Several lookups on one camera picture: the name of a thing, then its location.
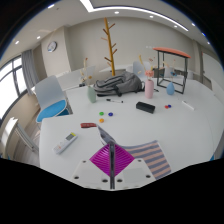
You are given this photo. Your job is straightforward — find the yellow wooden coat rack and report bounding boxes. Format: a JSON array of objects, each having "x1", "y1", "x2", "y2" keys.
[{"x1": 100, "y1": 17, "x2": 118, "y2": 77}]

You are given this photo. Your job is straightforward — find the round wall clock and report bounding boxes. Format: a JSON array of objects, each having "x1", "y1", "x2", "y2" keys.
[{"x1": 46, "y1": 40, "x2": 58, "y2": 53}]

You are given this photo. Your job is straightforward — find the grey pink striped towel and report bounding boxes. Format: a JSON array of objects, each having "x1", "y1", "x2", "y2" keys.
[{"x1": 97, "y1": 125, "x2": 172, "y2": 181}]

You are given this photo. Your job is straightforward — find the white chair with blue cushion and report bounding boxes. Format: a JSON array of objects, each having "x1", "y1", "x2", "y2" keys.
[{"x1": 34, "y1": 74, "x2": 73, "y2": 129}]

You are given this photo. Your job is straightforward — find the black marker pen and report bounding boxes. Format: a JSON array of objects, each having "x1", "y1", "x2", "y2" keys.
[{"x1": 105, "y1": 98, "x2": 124, "y2": 104}]

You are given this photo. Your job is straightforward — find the blue vase with dried stems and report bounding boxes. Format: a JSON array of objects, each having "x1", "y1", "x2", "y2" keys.
[{"x1": 164, "y1": 59, "x2": 178, "y2": 96}]

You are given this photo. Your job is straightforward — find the pink vase with dried flowers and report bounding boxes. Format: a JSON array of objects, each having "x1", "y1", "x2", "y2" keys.
[{"x1": 138, "y1": 54, "x2": 158, "y2": 100}]

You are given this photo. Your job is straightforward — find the grey curtain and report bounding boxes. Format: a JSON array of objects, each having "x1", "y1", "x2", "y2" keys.
[{"x1": 20, "y1": 49, "x2": 41, "y2": 98}]

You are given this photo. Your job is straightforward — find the long ceiling light strip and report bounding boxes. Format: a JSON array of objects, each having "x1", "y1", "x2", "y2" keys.
[{"x1": 79, "y1": 0, "x2": 189, "y2": 33}]

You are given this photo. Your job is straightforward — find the white remote control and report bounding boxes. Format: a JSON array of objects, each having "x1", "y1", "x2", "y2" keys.
[{"x1": 52, "y1": 131, "x2": 79, "y2": 155}]

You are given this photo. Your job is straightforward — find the ceiling spot lights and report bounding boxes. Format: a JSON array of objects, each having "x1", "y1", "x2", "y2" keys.
[{"x1": 14, "y1": 3, "x2": 206, "y2": 44}]

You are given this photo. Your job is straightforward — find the green vase with dried stems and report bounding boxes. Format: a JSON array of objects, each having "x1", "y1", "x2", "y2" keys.
[{"x1": 79, "y1": 57, "x2": 98, "y2": 104}]

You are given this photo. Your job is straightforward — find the grey backpack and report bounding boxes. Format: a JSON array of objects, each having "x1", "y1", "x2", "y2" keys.
[{"x1": 93, "y1": 71, "x2": 146, "y2": 98}]

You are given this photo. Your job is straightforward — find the small white side desk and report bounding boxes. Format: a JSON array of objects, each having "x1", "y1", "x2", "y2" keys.
[{"x1": 0, "y1": 116, "x2": 39, "y2": 158}]

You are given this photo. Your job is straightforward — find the small red flat object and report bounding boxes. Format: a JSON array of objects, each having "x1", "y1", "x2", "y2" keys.
[{"x1": 80, "y1": 122, "x2": 98, "y2": 129}]

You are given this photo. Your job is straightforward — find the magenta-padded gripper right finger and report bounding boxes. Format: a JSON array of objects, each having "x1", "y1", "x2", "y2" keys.
[{"x1": 112, "y1": 143, "x2": 157, "y2": 191}]

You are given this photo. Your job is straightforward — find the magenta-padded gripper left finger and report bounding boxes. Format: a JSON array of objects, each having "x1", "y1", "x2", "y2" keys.
[{"x1": 70, "y1": 143, "x2": 113, "y2": 191}]

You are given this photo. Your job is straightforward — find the window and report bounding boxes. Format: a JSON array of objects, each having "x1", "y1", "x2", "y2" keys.
[{"x1": 0, "y1": 56, "x2": 28, "y2": 121}]

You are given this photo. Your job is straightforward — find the black whiteboard eraser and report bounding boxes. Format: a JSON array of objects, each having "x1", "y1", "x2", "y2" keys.
[{"x1": 135, "y1": 101, "x2": 156, "y2": 115}]

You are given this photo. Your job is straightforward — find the orange-topped black frame side table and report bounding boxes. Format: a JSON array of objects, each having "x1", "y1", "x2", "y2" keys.
[{"x1": 153, "y1": 46, "x2": 192, "y2": 95}]

